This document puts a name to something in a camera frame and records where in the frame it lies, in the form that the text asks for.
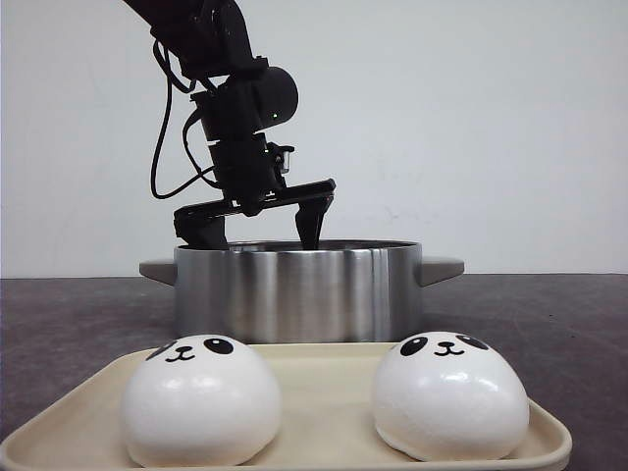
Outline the panda bun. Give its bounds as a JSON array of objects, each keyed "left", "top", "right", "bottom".
[
  {"left": 372, "top": 332, "right": 530, "bottom": 461},
  {"left": 121, "top": 334, "right": 283, "bottom": 467}
]

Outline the stainless steel steamer pot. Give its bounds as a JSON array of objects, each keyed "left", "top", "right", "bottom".
[{"left": 139, "top": 239, "right": 464, "bottom": 343}]

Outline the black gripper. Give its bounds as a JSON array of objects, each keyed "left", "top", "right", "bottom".
[{"left": 174, "top": 133, "right": 336, "bottom": 250}]

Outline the cream plastic tray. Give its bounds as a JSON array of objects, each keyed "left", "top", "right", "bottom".
[{"left": 1, "top": 343, "right": 572, "bottom": 470}]

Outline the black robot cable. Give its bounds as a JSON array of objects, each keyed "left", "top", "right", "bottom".
[{"left": 149, "top": 38, "right": 227, "bottom": 200}]

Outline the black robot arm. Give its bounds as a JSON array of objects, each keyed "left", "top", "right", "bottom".
[{"left": 128, "top": 1, "right": 336, "bottom": 250}]

